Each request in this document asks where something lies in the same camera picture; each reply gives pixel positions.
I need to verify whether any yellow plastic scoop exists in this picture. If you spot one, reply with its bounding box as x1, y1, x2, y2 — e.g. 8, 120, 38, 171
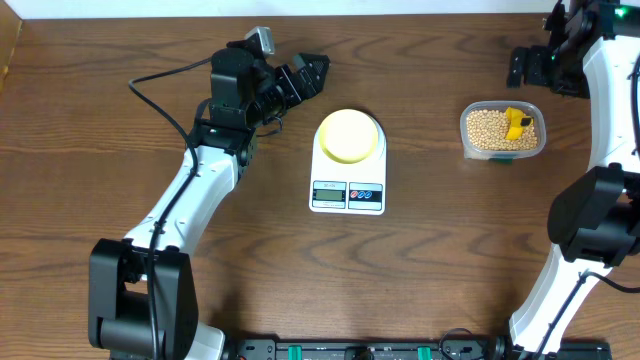
505, 107, 534, 141

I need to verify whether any white digital kitchen scale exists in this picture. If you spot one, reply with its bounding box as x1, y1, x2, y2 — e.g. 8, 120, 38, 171
308, 114, 387, 215

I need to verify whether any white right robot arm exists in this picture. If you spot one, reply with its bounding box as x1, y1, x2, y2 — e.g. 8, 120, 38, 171
489, 1, 639, 359

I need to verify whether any clear container of soybeans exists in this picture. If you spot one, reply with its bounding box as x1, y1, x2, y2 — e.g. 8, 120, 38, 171
460, 101, 546, 161

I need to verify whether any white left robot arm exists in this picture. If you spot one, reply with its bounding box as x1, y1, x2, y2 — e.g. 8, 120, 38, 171
88, 40, 331, 359

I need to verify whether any yellow bowl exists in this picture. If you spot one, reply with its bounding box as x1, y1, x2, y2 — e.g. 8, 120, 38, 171
318, 109, 380, 164

